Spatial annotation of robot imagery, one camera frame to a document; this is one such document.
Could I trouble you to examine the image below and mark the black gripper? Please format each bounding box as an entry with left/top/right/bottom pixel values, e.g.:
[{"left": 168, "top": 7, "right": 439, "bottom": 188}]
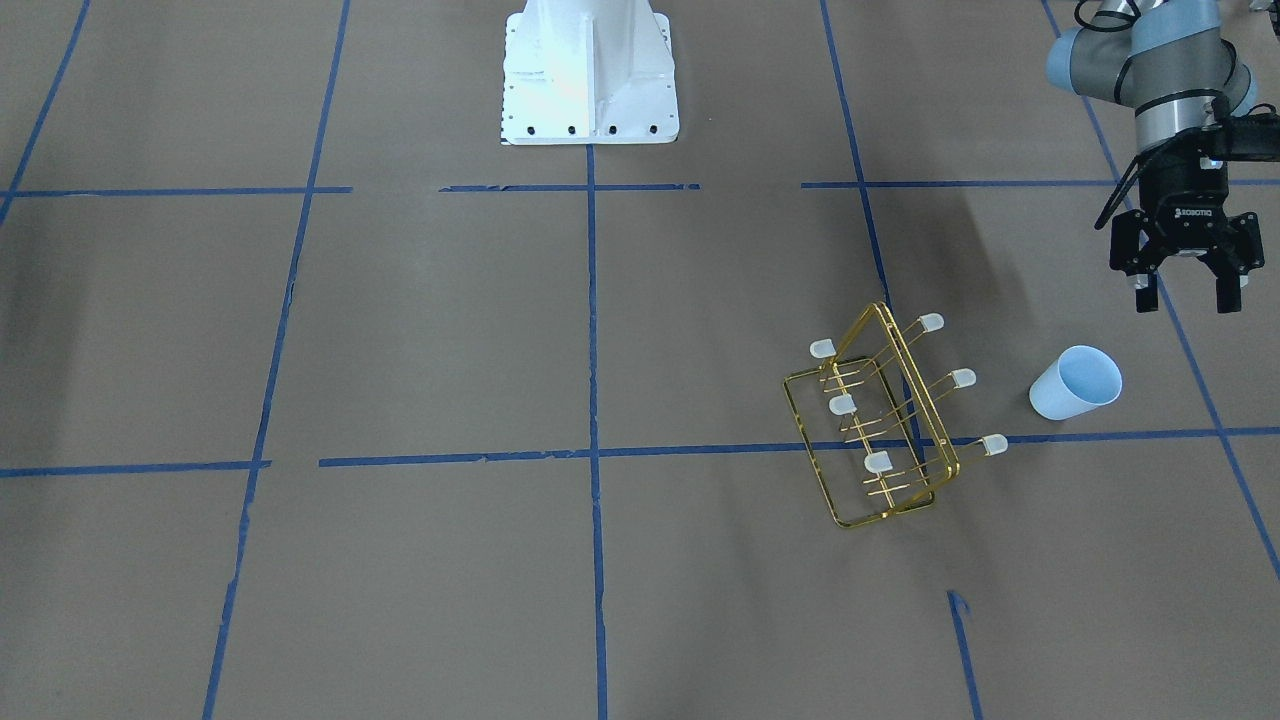
[{"left": 1108, "top": 137, "right": 1262, "bottom": 314}]

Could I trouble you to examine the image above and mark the light blue plastic cup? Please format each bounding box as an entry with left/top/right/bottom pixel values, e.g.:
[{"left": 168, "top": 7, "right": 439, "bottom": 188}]
[{"left": 1028, "top": 345, "right": 1124, "bottom": 421}]

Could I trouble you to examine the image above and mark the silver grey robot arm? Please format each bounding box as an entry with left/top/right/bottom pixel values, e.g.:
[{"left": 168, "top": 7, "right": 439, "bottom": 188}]
[{"left": 1044, "top": 1, "right": 1277, "bottom": 314}]

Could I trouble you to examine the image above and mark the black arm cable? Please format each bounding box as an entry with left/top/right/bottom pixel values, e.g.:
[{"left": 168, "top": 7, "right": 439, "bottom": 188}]
[{"left": 1094, "top": 150, "right": 1151, "bottom": 232}]

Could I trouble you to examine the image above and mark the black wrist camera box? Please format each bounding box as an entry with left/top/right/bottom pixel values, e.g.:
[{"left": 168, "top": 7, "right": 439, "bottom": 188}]
[{"left": 1204, "top": 111, "right": 1279, "bottom": 163}]

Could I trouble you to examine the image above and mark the gold wire cup holder rack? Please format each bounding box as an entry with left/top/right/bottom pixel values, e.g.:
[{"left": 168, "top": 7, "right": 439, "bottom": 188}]
[{"left": 781, "top": 301, "right": 1011, "bottom": 530}]

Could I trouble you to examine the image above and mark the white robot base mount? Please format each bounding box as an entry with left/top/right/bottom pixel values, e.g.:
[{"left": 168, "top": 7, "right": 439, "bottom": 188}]
[{"left": 499, "top": 1, "right": 681, "bottom": 146}]

